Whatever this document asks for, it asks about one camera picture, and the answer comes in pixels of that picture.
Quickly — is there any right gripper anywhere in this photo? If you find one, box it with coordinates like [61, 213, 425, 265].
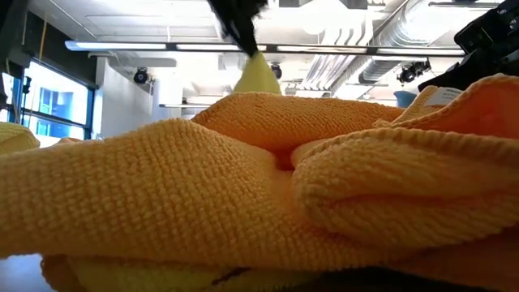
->
[417, 0, 519, 92]

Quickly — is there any yellow microfiber towel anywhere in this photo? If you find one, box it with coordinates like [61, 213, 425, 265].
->
[233, 51, 283, 97]
[66, 255, 325, 292]
[0, 121, 41, 156]

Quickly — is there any orange microfiber towel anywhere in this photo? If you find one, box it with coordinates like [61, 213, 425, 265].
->
[0, 73, 519, 292]

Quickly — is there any long ceiling light bar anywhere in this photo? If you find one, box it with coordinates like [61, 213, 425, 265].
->
[64, 39, 466, 57]

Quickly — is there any black framed window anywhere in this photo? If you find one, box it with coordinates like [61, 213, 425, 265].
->
[0, 60, 97, 141]

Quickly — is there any black ceiling camera cluster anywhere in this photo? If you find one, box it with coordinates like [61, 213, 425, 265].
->
[396, 59, 432, 84]

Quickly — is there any silver ventilation duct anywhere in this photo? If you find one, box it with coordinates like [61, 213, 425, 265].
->
[356, 0, 500, 84]

